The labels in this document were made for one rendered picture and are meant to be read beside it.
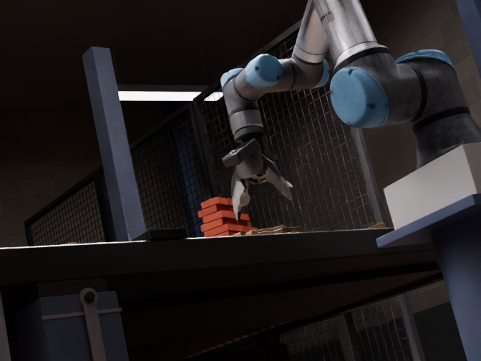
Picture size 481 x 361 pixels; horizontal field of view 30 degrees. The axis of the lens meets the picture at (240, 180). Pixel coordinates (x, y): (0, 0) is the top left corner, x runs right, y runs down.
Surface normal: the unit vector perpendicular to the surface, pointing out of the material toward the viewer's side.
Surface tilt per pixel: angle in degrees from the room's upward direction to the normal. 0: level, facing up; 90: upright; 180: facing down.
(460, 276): 90
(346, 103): 102
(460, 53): 90
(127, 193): 90
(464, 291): 90
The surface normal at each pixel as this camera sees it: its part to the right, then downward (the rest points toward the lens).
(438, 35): -0.84, 0.04
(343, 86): -0.81, 0.26
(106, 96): 0.60, -0.34
